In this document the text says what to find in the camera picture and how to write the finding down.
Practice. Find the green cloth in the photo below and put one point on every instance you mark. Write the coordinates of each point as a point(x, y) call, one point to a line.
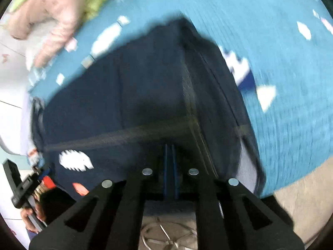
point(97, 1)

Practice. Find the dark navy garment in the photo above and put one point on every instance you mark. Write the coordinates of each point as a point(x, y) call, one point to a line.
point(124, 96)

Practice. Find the blue printed blanket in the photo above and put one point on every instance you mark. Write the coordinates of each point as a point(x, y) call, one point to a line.
point(273, 57)

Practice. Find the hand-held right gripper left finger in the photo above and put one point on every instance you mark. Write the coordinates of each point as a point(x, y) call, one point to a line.
point(166, 177)

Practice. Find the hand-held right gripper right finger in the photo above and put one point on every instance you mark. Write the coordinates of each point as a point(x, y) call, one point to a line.
point(174, 177)

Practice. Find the person's left hand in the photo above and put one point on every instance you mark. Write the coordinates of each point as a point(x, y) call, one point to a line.
point(28, 220)

